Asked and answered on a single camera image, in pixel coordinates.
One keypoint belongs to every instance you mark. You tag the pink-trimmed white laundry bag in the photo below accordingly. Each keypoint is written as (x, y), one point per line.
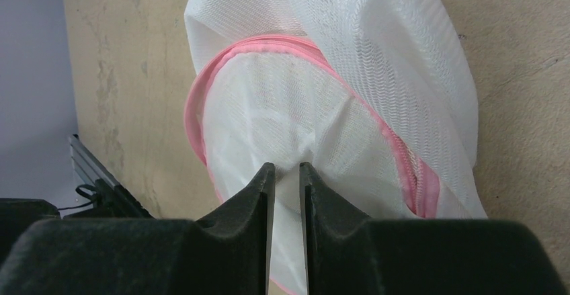
(376, 94)

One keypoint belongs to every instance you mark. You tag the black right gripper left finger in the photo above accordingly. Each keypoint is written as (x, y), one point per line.
(225, 252)

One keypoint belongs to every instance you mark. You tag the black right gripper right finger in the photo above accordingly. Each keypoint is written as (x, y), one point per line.
(349, 252)

